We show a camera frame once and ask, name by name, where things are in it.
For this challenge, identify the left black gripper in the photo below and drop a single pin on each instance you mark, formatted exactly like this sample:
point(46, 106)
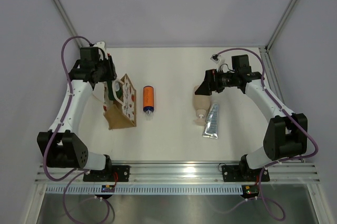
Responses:
point(111, 74)

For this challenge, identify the silver toothpaste tube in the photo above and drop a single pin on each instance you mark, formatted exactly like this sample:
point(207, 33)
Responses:
point(211, 126)

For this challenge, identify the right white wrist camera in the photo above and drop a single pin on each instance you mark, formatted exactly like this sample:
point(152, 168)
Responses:
point(216, 58)

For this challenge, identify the left aluminium frame post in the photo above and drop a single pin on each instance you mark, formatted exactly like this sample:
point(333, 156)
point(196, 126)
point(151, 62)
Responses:
point(65, 18)

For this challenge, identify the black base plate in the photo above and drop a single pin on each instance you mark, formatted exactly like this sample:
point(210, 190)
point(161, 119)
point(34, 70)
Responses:
point(233, 173)
point(120, 173)

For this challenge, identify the aluminium frame post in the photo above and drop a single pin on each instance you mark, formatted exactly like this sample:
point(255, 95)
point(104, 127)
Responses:
point(65, 18)
point(281, 23)

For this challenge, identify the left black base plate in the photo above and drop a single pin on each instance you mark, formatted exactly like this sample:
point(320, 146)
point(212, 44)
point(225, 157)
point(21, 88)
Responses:
point(120, 173)

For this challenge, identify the orange blue spray bottle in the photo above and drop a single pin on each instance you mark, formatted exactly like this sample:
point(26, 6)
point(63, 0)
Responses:
point(148, 100)

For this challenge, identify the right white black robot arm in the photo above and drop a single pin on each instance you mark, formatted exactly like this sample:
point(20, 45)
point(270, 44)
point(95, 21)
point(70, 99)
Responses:
point(256, 90)

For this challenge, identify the right side aluminium rail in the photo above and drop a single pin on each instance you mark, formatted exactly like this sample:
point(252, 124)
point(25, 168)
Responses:
point(281, 97)

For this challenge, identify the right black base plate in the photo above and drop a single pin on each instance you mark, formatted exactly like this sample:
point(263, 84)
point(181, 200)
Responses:
point(233, 173)

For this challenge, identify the aluminium mounting rail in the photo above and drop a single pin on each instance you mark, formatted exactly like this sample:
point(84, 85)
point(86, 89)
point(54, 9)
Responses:
point(209, 172)

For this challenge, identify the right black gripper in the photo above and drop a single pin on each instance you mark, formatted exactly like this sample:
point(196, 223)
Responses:
point(210, 82)

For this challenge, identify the right aluminium frame post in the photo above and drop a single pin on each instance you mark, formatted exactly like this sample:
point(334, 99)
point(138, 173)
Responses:
point(281, 23)

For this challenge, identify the green dish soap bottle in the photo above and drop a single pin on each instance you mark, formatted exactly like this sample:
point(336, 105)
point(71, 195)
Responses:
point(117, 90)

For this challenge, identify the white slotted cable duct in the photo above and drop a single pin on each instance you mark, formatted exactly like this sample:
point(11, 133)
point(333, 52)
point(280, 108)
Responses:
point(123, 189)

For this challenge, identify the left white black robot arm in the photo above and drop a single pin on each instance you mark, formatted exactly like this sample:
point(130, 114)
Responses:
point(62, 149)

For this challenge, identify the beige pump lotion bottle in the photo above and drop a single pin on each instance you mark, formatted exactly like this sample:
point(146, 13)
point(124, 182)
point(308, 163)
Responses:
point(201, 105)

